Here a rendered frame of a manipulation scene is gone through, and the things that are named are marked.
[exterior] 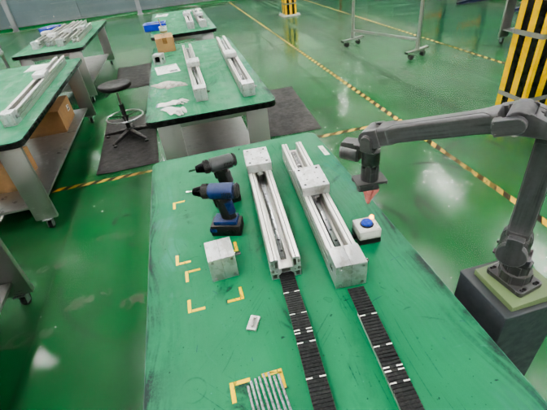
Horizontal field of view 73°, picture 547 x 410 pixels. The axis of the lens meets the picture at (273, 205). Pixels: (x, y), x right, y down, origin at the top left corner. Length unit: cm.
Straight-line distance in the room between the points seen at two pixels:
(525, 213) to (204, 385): 93
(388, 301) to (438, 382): 26
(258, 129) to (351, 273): 186
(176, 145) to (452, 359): 227
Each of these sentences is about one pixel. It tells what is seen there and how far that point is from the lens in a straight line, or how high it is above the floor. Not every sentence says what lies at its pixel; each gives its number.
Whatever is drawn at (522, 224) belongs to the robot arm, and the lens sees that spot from 117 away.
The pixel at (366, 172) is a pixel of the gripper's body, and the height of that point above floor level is 107.
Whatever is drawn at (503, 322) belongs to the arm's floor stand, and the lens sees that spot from 127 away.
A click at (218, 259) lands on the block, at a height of 87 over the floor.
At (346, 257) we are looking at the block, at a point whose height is 87.
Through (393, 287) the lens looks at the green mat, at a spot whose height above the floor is 78.
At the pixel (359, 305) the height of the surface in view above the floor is 81.
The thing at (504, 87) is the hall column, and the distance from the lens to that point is 428.
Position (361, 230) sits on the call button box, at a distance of 133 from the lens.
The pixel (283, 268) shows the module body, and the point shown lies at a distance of 122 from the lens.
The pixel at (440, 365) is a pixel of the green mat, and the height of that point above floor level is 78.
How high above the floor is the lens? 169
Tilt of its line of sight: 35 degrees down
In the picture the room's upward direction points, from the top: 7 degrees counter-clockwise
